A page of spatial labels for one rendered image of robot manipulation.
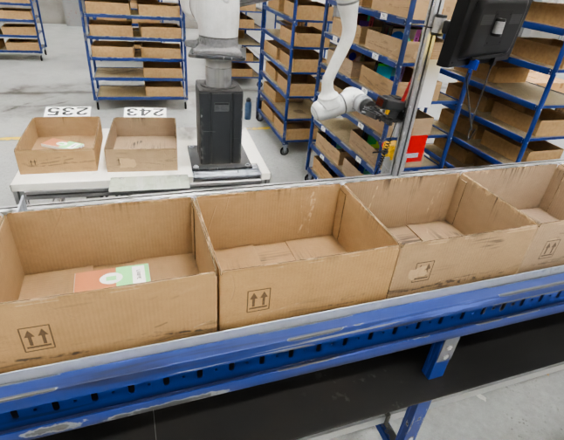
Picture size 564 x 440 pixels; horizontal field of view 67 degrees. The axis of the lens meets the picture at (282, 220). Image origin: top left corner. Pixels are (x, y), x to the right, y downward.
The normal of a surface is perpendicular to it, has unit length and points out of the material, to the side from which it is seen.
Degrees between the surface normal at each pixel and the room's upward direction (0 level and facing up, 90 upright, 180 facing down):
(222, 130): 90
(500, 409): 0
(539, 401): 0
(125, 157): 91
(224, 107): 90
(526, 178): 89
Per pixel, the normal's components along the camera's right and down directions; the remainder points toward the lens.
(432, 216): 0.32, 0.51
